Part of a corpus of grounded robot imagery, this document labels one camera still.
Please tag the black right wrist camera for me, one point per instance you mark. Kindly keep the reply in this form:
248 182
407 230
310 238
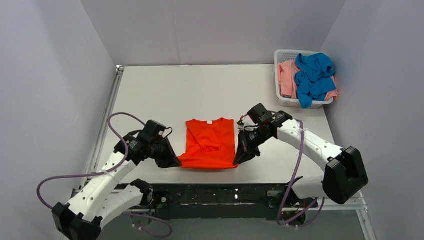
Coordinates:
263 117

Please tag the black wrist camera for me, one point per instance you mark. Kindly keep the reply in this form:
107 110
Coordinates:
263 117
154 132

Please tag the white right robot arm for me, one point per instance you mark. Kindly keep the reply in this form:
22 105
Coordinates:
343 171

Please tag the blue t shirt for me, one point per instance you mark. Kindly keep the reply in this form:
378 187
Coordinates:
314 78

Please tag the white plastic laundry basket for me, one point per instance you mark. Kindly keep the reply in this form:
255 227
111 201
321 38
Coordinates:
284 55

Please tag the orange t shirt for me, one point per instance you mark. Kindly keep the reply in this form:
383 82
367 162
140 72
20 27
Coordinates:
210 145

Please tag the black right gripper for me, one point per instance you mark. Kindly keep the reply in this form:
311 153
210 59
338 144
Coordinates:
245 143

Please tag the pink t shirt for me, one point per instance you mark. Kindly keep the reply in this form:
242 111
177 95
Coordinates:
286 78

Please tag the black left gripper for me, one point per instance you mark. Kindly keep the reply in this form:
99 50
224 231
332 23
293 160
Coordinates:
164 151

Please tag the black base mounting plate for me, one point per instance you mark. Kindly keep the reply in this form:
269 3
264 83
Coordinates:
214 201

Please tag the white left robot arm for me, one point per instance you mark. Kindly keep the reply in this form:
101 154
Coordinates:
85 214

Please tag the aluminium frame rail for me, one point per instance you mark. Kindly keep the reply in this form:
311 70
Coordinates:
173 95

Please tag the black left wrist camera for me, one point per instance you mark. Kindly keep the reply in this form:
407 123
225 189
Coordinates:
154 132

